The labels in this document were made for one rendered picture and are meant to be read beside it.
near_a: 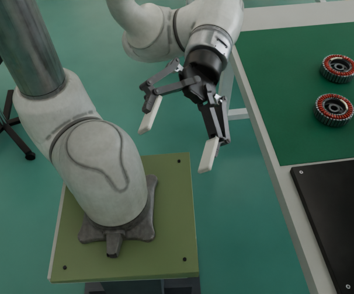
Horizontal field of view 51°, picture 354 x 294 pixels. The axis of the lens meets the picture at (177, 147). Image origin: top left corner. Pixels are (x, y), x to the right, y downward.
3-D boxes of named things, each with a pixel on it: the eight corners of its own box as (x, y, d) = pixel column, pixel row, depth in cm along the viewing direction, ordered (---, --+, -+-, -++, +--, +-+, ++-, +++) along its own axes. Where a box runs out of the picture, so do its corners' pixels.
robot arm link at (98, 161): (104, 242, 81) (76, 189, 64) (65, 189, 90) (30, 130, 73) (163, 199, 87) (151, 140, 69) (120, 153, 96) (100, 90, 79)
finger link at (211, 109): (191, 91, 72) (195, 90, 73) (208, 146, 71) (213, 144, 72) (204, 83, 69) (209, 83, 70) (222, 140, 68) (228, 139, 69)
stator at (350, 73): (360, 81, 123) (364, 73, 120) (328, 86, 121) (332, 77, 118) (344, 59, 129) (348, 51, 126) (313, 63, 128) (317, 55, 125)
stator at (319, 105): (323, 130, 110) (327, 122, 107) (306, 104, 116) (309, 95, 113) (357, 123, 111) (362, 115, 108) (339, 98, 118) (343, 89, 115)
